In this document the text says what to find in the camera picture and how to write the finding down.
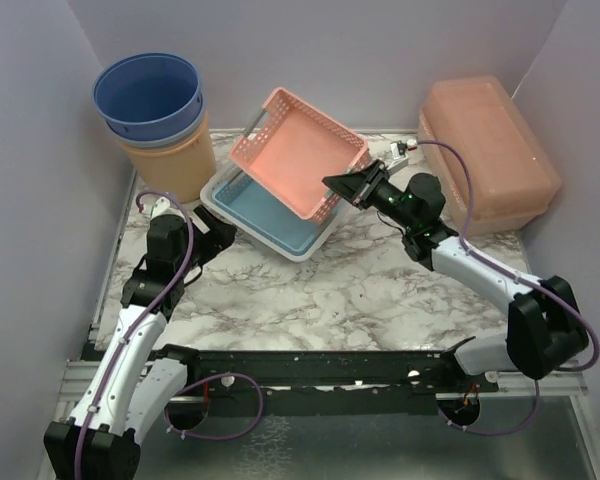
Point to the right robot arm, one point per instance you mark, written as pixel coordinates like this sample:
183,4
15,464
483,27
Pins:
543,331

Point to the large orange lidded container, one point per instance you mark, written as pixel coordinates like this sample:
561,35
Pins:
513,179

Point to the light blue perforated basket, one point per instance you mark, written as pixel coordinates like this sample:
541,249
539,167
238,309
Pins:
247,201

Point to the orange plastic bucket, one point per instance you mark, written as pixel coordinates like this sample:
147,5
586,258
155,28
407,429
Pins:
181,169

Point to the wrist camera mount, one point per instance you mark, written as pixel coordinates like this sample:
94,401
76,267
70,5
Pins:
163,206
400,155

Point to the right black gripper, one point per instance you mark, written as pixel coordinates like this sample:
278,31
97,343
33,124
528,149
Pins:
359,187

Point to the grey-blue plastic bucket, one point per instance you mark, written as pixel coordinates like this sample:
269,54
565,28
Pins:
169,140

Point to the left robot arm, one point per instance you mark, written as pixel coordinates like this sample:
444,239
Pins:
102,436

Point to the white perforated plastic basket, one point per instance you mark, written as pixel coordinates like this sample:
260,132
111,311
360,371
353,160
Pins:
229,172

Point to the blue plastic bucket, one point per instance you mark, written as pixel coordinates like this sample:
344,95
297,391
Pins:
148,97

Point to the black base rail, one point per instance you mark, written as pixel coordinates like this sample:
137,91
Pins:
296,383

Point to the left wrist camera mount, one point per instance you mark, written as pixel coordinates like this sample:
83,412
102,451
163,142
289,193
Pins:
163,206

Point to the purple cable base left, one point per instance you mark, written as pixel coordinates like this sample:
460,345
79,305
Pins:
223,406

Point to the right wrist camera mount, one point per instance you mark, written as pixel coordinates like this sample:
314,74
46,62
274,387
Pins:
400,155

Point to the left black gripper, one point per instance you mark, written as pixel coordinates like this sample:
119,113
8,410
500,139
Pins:
220,236

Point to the pink perforated plastic basket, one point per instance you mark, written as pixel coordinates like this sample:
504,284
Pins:
294,150

